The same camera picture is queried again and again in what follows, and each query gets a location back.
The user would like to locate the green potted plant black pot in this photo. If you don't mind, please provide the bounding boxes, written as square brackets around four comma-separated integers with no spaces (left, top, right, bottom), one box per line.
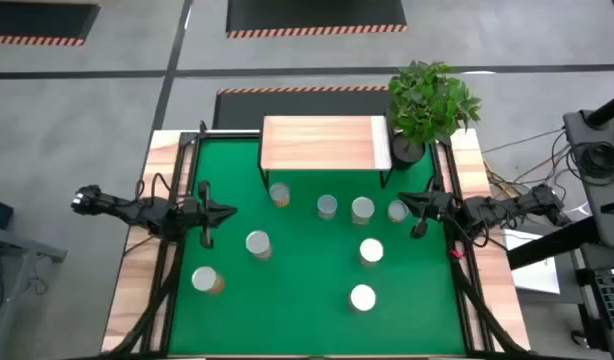
[385,59,483,171]

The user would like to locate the backlit keyboard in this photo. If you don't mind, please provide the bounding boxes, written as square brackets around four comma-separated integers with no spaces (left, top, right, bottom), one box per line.
[592,269,614,331]

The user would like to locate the short mushroom can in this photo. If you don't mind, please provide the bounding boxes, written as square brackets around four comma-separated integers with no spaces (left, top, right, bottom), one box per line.
[387,199,411,224]

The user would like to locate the black beam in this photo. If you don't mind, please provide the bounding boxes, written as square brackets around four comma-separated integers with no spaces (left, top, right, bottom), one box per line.
[505,215,601,271]

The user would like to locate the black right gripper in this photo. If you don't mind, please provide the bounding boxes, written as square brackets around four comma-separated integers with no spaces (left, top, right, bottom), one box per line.
[397,174,456,240]

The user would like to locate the coiled black cable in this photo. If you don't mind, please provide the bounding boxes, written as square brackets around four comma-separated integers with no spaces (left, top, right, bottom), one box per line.
[566,141,614,187]

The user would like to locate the tall can red label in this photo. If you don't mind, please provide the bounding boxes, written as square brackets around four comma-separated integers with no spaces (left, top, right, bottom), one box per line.
[245,230,274,262]

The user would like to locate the loose floor cables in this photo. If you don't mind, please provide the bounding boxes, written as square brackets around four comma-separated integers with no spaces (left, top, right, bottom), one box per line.
[481,127,568,201]

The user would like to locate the tall corn can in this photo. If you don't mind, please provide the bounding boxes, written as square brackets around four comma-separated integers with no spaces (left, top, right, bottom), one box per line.
[348,283,378,314]

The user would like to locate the tall can yellow label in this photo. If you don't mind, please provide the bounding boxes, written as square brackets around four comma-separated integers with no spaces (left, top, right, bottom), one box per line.
[350,196,376,227]

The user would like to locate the white board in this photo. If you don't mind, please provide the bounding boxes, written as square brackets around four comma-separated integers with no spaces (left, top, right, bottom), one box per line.
[500,227,562,296]

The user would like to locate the black pole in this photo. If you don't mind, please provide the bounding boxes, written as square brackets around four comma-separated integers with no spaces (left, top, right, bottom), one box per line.
[585,88,614,129]

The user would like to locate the tall green pears can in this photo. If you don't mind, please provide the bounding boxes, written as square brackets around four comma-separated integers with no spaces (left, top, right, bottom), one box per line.
[358,237,385,268]

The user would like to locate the black caster wheel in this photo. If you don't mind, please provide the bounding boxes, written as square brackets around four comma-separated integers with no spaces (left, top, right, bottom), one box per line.
[569,327,593,351]

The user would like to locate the tall can orange label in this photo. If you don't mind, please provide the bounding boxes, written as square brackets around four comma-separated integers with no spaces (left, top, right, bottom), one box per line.
[190,265,227,296]

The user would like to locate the short can purple label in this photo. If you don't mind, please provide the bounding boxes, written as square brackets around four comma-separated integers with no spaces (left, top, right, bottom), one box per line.
[316,194,339,221]

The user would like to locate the black aluminium frame rail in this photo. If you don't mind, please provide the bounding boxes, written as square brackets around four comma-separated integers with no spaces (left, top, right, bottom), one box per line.
[104,119,203,357]
[429,132,533,357]

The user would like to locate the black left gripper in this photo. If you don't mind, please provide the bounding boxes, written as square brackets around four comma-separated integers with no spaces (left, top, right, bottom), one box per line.
[180,179,238,250]

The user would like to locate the short can striped orange label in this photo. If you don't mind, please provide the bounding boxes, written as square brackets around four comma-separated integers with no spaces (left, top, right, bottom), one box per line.
[268,182,292,209]

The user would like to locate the black floor mat striped edge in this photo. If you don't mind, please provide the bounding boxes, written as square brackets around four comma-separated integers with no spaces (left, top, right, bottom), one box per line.
[211,85,394,132]
[225,0,409,40]
[0,2,102,48]

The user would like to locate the green table mat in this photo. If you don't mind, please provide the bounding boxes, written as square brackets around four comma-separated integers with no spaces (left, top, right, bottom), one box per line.
[166,135,467,357]

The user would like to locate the grey desk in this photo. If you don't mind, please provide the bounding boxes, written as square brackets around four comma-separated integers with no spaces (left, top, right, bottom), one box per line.
[0,224,68,360]

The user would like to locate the silver metal bar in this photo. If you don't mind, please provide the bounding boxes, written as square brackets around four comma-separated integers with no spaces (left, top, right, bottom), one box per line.
[205,128,262,137]

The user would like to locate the wooden shelf black legs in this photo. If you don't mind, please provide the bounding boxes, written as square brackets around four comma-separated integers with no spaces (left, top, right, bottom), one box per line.
[257,115,394,190]

